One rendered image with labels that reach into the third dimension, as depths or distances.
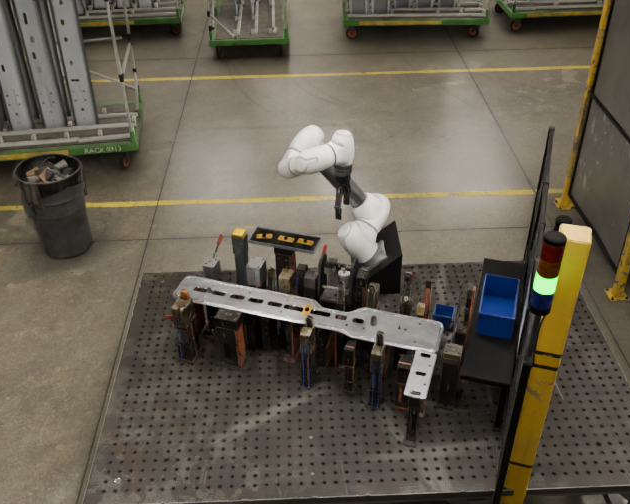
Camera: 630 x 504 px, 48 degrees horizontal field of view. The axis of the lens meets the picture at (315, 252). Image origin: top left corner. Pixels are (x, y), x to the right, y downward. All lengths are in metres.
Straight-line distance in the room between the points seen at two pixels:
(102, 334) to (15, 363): 0.58
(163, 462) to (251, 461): 0.39
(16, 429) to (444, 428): 2.56
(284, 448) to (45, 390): 2.00
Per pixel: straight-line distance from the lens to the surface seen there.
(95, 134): 7.11
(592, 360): 3.95
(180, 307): 3.56
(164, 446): 3.43
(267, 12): 10.13
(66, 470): 4.40
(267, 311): 3.55
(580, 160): 6.14
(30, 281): 5.80
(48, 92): 7.20
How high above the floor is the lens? 3.32
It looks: 36 degrees down
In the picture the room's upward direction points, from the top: 1 degrees counter-clockwise
